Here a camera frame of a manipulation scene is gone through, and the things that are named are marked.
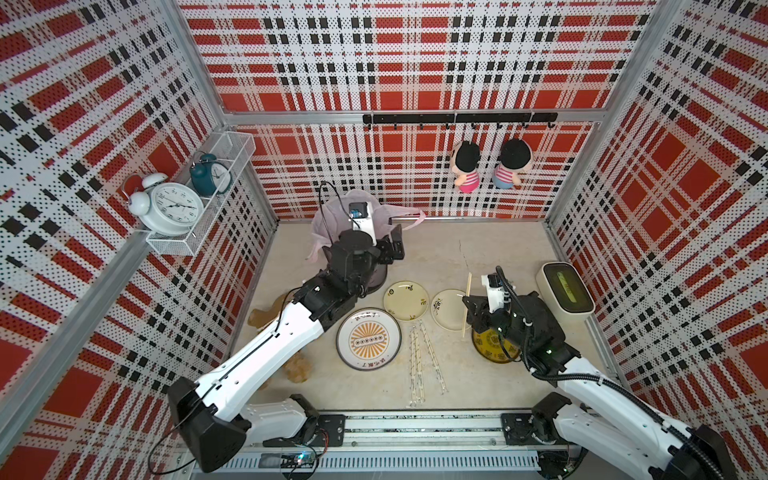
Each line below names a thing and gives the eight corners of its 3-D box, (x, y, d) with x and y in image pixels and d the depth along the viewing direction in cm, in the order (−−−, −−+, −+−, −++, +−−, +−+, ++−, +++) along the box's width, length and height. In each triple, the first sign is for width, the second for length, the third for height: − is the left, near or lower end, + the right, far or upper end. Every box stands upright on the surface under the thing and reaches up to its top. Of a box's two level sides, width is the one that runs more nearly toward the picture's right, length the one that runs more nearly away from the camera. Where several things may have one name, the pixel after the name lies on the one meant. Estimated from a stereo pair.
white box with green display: (550, 323, 93) (558, 315, 89) (532, 270, 106) (538, 261, 101) (592, 323, 93) (601, 315, 89) (569, 270, 106) (576, 261, 101)
